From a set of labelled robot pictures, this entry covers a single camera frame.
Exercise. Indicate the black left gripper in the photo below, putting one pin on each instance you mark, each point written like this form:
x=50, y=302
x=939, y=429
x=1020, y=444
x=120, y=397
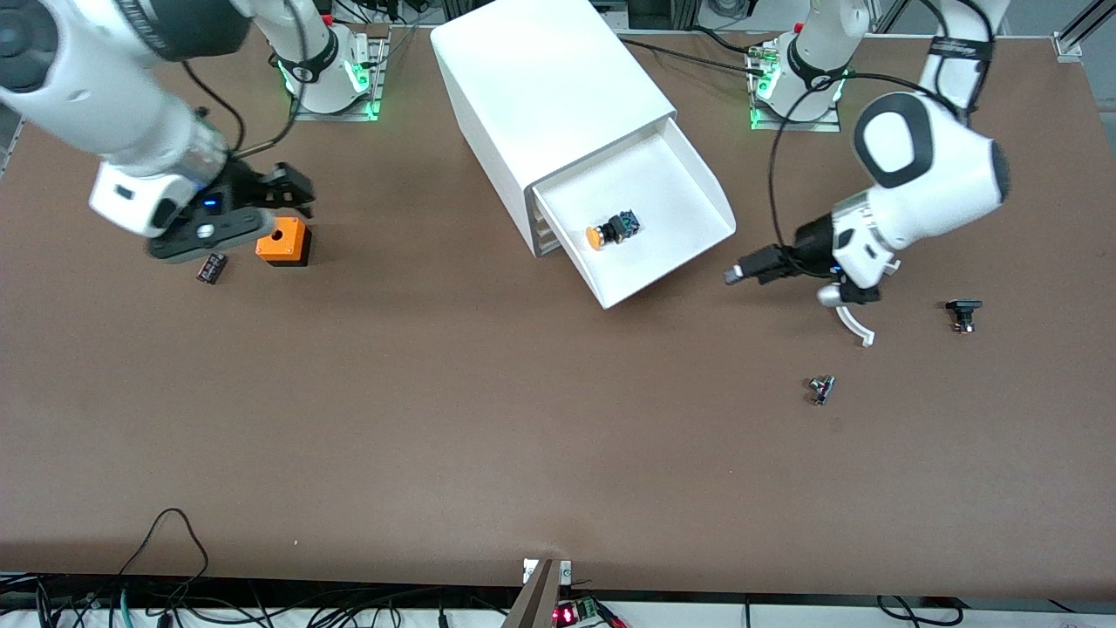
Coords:
x=811, y=243

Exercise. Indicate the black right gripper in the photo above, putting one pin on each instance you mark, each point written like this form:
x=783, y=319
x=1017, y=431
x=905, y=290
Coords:
x=243, y=187

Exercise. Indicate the orange push button switch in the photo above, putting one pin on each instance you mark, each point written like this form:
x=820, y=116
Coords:
x=610, y=230

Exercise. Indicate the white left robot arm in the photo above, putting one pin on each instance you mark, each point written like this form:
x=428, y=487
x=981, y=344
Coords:
x=933, y=166

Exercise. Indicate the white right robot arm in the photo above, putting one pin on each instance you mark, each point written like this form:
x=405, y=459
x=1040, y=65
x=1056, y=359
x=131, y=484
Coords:
x=78, y=96

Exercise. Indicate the white drawer cabinet shell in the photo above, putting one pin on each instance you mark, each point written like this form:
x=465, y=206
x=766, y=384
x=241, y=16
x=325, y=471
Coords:
x=540, y=87

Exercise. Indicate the orange box with hole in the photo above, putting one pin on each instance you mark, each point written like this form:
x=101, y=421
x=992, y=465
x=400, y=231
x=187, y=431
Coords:
x=283, y=244

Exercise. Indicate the white curved plastic arc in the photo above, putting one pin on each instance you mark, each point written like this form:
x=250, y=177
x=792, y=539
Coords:
x=854, y=327

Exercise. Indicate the small black ribbed component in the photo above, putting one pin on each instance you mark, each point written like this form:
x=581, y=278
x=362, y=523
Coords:
x=212, y=269

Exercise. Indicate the small metal clip part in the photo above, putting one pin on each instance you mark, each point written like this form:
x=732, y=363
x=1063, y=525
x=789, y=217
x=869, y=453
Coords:
x=820, y=389

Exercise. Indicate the circuit board with red LED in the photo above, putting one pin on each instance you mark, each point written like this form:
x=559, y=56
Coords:
x=575, y=613

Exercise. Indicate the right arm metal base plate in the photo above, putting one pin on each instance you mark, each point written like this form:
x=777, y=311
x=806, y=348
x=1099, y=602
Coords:
x=377, y=87

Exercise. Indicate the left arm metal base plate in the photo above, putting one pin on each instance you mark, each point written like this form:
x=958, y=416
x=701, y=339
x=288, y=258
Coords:
x=828, y=126

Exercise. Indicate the black switch contact block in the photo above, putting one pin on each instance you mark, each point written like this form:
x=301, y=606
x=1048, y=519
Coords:
x=963, y=310

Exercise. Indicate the aluminium frame profile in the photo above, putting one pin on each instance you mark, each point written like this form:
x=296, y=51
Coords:
x=1079, y=35

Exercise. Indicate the brown camera mount bracket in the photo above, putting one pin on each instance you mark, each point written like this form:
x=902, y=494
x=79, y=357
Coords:
x=534, y=602

